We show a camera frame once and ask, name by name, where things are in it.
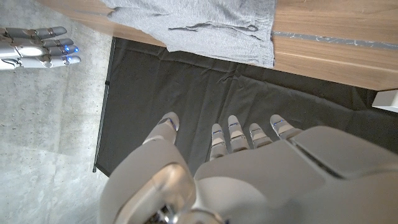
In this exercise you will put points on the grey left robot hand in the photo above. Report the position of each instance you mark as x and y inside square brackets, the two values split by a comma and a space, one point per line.
[264, 186]

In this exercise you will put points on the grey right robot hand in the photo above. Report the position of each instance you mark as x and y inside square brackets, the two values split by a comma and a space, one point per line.
[28, 49]

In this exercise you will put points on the grey fabric shorts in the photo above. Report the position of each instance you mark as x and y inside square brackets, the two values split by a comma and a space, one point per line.
[202, 28]

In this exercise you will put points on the black backdrop stand pole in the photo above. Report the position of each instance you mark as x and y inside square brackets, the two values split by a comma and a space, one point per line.
[107, 83]

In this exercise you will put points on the black backdrop curtain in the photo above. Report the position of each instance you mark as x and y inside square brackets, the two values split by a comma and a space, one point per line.
[186, 93]

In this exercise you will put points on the white power strip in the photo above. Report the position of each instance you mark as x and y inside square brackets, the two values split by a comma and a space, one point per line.
[387, 101]

